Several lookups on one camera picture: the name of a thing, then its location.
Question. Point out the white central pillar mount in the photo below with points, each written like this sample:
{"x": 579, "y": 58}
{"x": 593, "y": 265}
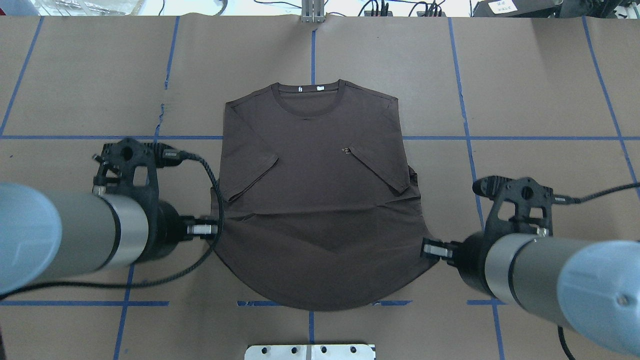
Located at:
{"x": 349, "y": 351}

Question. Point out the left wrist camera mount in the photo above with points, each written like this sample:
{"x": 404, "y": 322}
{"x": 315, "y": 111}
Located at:
{"x": 130, "y": 168}

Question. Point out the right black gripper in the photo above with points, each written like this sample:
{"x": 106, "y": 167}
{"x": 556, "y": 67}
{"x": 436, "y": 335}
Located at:
{"x": 469, "y": 259}

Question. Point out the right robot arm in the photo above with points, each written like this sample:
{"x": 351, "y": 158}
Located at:
{"x": 589, "y": 287}

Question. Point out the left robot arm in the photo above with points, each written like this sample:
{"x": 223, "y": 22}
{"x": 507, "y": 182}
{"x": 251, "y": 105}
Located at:
{"x": 48, "y": 237}

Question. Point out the clear plastic bag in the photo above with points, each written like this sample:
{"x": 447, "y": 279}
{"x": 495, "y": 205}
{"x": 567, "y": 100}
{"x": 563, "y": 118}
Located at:
{"x": 95, "y": 8}

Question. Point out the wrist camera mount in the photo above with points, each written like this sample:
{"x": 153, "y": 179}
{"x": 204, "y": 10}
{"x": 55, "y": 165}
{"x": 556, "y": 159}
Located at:
{"x": 130, "y": 168}
{"x": 520, "y": 206}

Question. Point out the dark brown t-shirt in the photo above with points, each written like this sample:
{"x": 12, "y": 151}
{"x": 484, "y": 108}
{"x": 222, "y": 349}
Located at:
{"x": 322, "y": 211}

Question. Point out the aluminium frame post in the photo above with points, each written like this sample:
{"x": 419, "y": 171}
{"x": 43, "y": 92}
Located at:
{"x": 313, "y": 11}

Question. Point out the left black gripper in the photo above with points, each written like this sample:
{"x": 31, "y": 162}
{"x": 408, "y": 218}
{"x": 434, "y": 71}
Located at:
{"x": 166, "y": 228}

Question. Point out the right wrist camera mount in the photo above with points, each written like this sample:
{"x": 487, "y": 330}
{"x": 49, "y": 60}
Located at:
{"x": 520, "y": 206}

